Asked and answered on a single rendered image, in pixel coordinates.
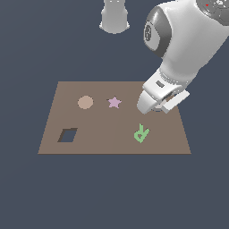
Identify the pink star peg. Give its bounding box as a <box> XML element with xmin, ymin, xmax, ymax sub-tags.
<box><xmin>106</xmin><ymin>96</ymin><xmax>123</xmax><ymax>109</ymax></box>

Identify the brown board with square slot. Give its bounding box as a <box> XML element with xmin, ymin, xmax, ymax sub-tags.
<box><xmin>37</xmin><ymin>81</ymin><xmax>192</xmax><ymax>156</ymax></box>

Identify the green letter-shaped peg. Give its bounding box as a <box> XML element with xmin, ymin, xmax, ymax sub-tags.
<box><xmin>133</xmin><ymin>123</ymin><xmax>150</xmax><ymax>144</ymax></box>

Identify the beige round peg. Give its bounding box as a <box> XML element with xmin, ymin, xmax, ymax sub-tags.
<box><xmin>77</xmin><ymin>95</ymin><xmax>95</xmax><ymax>110</ymax></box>

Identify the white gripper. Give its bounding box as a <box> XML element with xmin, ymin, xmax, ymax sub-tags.
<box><xmin>136</xmin><ymin>69</ymin><xmax>191</xmax><ymax>115</ymax></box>

